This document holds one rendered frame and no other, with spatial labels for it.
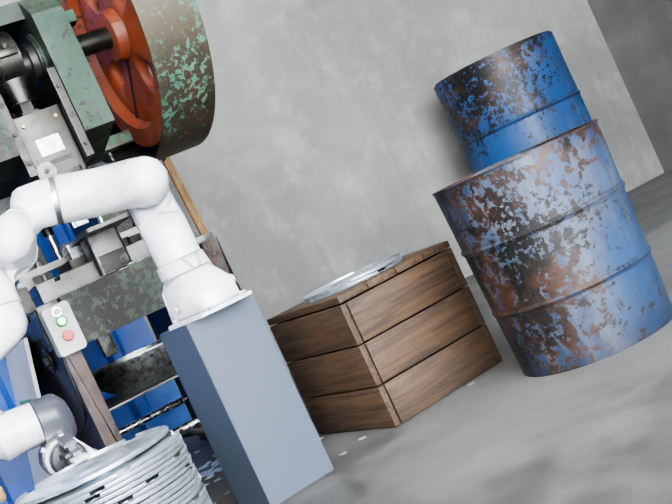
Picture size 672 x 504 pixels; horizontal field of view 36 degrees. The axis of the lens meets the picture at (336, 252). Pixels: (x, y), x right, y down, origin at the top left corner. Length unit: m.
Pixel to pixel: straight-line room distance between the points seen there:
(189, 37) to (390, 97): 2.15
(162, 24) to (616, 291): 1.45
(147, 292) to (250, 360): 0.66
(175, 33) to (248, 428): 1.20
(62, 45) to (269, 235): 1.73
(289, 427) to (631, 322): 0.80
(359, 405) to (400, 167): 2.45
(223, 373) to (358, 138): 2.70
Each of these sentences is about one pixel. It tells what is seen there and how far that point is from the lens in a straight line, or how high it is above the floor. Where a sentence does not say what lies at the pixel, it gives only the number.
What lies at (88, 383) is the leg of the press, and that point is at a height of 0.40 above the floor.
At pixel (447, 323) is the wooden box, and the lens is 2.67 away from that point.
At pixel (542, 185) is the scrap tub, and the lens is 2.28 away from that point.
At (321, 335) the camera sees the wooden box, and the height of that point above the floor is 0.27.
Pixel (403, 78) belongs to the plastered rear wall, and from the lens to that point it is 5.09.
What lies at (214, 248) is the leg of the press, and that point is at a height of 0.59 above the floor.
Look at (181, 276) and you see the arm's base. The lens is 2.36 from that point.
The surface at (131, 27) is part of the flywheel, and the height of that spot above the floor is 1.30.
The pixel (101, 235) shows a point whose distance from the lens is 3.01.
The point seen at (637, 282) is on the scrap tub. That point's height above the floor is 0.12.
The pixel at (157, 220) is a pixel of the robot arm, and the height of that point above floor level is 0.69.
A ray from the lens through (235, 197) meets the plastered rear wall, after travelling 4.58.
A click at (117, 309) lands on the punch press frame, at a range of 2.92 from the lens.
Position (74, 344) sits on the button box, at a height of 0.51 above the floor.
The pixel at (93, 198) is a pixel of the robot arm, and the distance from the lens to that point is 2.38.
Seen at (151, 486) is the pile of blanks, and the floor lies 0.26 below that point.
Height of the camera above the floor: 0.53
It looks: 2 degrees down
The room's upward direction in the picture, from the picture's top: 25 degrees counter-clockwise
